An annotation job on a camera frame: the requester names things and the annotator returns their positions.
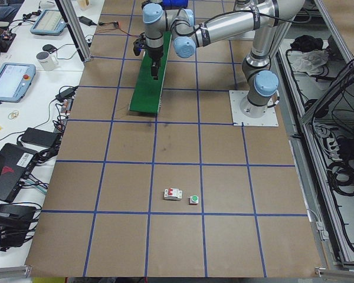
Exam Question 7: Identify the black cloth bundle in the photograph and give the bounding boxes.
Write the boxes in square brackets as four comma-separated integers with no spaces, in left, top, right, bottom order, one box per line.
[290,35,323,52]

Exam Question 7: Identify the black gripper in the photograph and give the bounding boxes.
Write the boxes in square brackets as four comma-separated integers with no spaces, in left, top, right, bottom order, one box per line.
[147,47,163,80]

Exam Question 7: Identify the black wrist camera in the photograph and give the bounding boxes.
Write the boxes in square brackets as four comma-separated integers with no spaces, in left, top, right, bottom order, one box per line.
[133,32,148,56]

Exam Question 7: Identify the white red circuit breaker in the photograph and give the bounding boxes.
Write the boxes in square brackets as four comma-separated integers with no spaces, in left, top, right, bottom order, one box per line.
[163,187,183,200]

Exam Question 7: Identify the small controller board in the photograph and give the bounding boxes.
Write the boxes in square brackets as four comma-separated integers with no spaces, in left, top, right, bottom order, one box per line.
[112,21,120,28]

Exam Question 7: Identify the aluminium frame post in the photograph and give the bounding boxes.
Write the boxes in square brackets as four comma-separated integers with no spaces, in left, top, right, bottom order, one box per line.
[55,0,91,64]

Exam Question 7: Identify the white crumpled cloth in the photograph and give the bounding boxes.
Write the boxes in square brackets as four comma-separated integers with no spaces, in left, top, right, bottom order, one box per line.
[291,50,329,75]

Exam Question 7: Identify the black power brick far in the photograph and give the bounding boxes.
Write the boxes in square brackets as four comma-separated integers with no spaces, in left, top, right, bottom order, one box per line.
[78,16,96,27]

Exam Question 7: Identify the blue teach pendant near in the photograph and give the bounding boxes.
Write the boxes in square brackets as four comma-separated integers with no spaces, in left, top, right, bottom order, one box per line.
[0,62,36,103]

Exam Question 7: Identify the black docking device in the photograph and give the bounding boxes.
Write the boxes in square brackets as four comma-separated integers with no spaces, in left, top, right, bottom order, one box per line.
[0,204,39,251]

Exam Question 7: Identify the white mug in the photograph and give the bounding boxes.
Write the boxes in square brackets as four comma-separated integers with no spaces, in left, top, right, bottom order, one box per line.
[36,51,58,71]

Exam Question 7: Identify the green push button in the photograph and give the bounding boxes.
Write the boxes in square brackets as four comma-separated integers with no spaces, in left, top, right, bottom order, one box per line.
[189,195,199,205]

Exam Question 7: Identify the blue teach pendant far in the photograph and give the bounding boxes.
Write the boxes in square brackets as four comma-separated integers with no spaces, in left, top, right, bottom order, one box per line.
[30,9,66,36]

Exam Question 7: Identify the black power adapter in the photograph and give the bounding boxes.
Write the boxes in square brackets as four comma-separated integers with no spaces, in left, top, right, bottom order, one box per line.
[21,127,61,148]

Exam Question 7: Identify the black laptop red logo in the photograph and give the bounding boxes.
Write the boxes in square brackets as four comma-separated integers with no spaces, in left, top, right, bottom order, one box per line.
[0,143,38,203]

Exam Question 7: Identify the blue teach pendant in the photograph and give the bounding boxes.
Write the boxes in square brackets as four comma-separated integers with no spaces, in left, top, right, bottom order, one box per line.
[30,9,66,36]
[0,62,36,103]

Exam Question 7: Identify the green conveyor belt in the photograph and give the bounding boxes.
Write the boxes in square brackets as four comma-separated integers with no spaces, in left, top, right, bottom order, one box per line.
[129,32,171,114]

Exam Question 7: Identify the red black motor cable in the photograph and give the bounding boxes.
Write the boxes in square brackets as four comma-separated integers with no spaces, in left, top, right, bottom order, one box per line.
[99,21,142,38]

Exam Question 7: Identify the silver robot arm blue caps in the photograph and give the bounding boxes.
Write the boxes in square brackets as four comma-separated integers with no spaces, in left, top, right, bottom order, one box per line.
[133,1,304,108]

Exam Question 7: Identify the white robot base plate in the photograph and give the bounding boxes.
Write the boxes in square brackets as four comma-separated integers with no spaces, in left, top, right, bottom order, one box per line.
[229,90,278,127]

